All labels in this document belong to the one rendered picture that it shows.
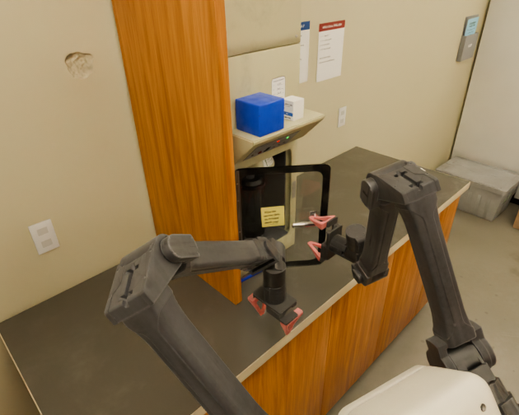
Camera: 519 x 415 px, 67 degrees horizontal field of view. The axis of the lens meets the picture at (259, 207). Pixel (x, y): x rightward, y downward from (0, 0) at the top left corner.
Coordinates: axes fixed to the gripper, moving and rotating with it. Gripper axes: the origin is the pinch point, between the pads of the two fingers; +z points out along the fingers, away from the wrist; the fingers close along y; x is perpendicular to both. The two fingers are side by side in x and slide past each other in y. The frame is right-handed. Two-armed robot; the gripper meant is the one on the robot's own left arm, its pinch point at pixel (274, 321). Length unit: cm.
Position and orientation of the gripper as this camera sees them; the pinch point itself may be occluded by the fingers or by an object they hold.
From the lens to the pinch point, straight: 111.2
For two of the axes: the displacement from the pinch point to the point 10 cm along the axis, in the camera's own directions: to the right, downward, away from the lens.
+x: -7.1, 3.8, -5.9
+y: -7.0, -3.6, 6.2
